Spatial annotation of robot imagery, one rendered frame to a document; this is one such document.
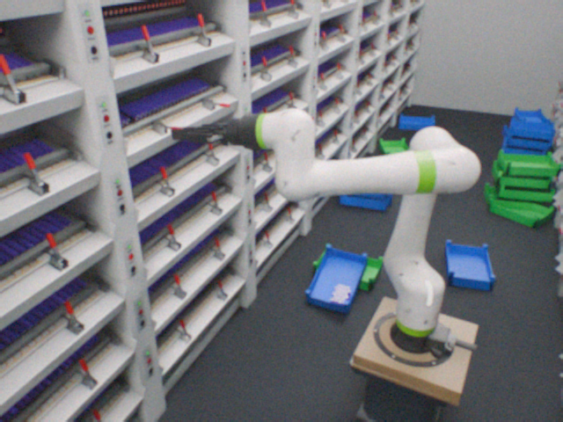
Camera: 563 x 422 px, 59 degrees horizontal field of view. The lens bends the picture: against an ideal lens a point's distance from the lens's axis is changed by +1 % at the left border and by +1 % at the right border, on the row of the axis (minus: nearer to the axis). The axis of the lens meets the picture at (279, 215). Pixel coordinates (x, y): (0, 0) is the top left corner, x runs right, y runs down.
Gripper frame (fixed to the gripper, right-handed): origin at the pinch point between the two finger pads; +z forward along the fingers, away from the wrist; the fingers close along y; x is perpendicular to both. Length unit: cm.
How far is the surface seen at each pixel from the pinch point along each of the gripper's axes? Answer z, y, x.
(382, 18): 8, 252, 4
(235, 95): 6.9, 42.3, 1.0
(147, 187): 15.6, -4.0, -15.6
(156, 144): 6.7, -5.0, -1.6
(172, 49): 6.7, 12.6, 21.6
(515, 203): -82, 197, -109
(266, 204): 19, 70, -56
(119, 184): 7.0, -22.2, -6.6
